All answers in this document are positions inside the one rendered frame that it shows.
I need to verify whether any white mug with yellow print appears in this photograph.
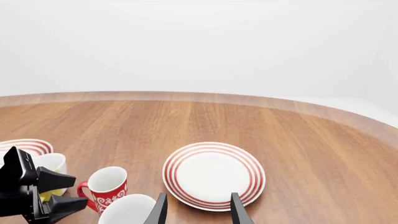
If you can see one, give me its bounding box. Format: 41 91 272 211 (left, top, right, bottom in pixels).
32 152 68 203

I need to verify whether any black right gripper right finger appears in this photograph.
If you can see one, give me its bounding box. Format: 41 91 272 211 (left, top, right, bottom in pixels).
230 192 256 224

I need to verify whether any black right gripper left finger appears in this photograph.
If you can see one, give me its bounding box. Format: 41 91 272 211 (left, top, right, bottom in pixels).
142 192 169 224

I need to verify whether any plain white mug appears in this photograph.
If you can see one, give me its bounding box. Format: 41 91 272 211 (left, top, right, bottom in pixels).
98 193 157 224

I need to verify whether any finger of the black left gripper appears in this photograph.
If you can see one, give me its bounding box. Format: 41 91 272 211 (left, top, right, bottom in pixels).
36 166 77 195
48 194 89 224

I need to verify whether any red mug with white pattern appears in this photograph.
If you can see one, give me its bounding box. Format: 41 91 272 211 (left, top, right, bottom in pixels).
76 166 129 217

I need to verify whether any white plate with red rings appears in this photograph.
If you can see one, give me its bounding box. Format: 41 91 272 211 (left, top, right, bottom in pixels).
162 141 267 213
0 138 55 164

